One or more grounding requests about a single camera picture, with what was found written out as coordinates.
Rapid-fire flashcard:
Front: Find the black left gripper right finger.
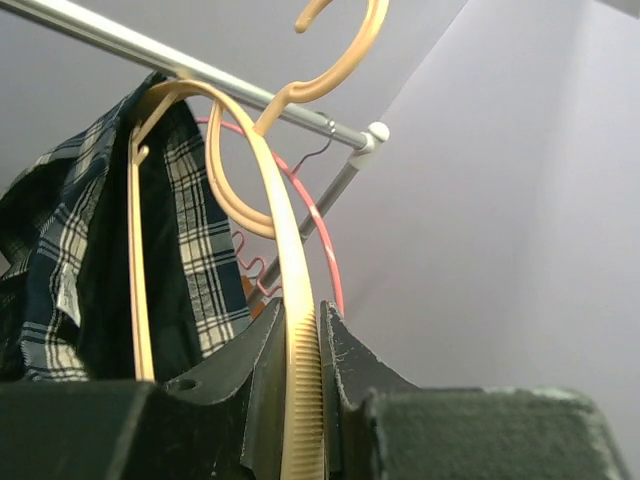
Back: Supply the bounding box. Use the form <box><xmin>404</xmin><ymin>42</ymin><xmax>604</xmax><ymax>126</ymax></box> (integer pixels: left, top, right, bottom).
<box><xmin>318</xmin><ymin>301</ymin><xmax>630</xmax><ymax>480</ymax></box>

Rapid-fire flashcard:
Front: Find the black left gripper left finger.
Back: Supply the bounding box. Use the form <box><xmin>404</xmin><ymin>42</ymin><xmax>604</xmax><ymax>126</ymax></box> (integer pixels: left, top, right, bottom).
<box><xmin>1</xmin><ymin>299</ymin><xmax>284</xmax><ymax>479</ymax></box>

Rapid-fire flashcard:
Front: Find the beige hanger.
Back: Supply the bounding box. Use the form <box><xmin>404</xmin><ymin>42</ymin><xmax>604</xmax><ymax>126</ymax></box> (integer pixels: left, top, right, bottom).
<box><xmin>127</xmin><ymin>1</ymin><xmax>389</xmax><ymax>479</ymax></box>

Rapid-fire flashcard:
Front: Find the navy white plaid skirt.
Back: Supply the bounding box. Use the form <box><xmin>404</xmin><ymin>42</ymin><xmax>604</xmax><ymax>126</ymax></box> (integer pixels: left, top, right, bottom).
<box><xmin>1</xmin><ymin>73</ymin><xmax>250</xmax><ymax>382</ymax></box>

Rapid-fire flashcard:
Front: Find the pink hanger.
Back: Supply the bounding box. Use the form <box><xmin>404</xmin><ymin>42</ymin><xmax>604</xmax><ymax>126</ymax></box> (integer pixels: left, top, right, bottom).
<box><xmin>194</xmin><ymin>115</ymin><xmax>346</xmax><ymax>316</ymax></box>

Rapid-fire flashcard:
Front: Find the white metal clothes rack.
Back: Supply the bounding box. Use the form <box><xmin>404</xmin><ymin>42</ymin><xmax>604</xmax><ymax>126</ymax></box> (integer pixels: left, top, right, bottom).
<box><xmin>29</xmin><ymin>0</ymin><xmax>391</xmax><ymax>306</ymax></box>

